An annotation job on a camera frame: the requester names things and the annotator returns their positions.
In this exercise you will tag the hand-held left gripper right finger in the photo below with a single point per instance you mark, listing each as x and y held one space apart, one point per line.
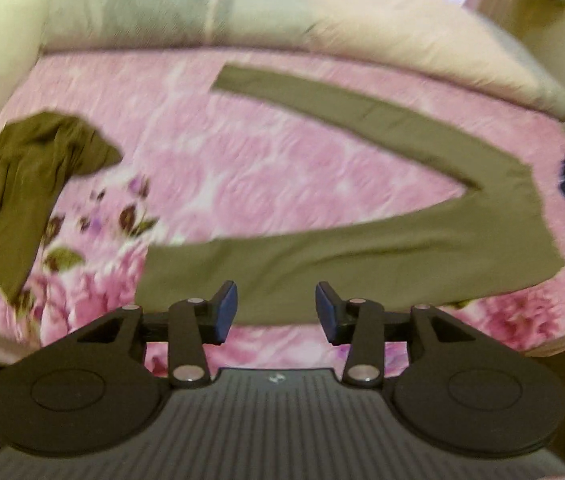
326 312

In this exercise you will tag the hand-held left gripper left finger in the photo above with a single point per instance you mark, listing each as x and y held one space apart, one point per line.
227 310

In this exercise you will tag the olive pants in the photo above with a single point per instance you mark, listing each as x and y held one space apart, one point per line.
412 240

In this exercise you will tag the olive shirt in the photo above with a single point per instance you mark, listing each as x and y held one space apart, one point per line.
7 195

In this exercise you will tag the pink floral bed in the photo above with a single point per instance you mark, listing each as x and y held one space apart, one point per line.
262 160

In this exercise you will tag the rolled striped duvet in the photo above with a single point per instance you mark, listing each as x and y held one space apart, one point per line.
362 25

